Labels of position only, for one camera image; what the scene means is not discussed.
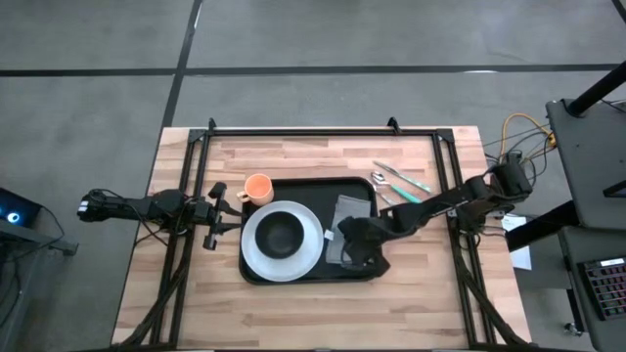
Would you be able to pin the black plastic serving tray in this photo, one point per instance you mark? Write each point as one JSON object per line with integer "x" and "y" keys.
{"x": 313, "y": 190}

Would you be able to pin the black box with blue light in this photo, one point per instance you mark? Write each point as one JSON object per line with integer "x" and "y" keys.
{"x": 24, "y": 205}

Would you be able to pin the black aluminium table frame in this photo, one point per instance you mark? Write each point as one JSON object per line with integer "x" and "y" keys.
{"x": 318, "y": 132}

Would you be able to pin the black bowl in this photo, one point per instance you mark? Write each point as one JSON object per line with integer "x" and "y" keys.
{"x": 279, "y": 234}

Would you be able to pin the orange mug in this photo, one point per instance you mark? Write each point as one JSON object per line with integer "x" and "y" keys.
{"x": 258, "y": 189}

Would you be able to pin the white paper sheet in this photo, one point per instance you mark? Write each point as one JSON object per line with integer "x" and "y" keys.
{"x": 521, "y": 256}

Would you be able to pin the grey cloth napkin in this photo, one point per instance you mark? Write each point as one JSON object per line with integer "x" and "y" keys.
{"x": 349, "y": 207}

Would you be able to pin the black metal beam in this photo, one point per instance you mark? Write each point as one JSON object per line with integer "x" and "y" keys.
{"x": 538, "y": 227}

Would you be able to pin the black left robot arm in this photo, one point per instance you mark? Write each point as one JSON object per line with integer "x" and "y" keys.
{"x": 147, "y": 207}

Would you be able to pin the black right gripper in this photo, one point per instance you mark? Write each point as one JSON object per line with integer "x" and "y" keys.
{"x": 362, "y": 234}

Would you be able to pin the caster wheel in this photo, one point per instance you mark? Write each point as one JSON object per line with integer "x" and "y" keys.
{"x": 572, "y": 328}

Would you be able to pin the grey metal stand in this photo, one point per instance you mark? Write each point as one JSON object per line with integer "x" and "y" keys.
{"x": 29, "y": 239}

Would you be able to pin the black table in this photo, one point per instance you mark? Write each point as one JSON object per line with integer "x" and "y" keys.
{"x": 587, "y": 161}

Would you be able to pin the black pole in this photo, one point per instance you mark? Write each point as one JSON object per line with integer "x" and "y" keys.
{"x": 596, "y": 88}

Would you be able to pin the backlit keyboard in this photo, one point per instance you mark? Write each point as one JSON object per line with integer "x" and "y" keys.
{"x": 609, "y": 288}

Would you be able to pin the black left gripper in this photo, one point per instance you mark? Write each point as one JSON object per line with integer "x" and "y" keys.
{"x": 205, "y": 212}

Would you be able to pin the white round plate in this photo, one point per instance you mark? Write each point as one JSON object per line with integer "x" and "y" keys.
{"x": 254, "y": 259}

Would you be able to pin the grey cart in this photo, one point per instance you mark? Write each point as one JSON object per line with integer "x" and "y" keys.
{"x": 572, "y": 244}

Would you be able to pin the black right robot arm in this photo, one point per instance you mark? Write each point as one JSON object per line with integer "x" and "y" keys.
{"x": 440, "y": 203}

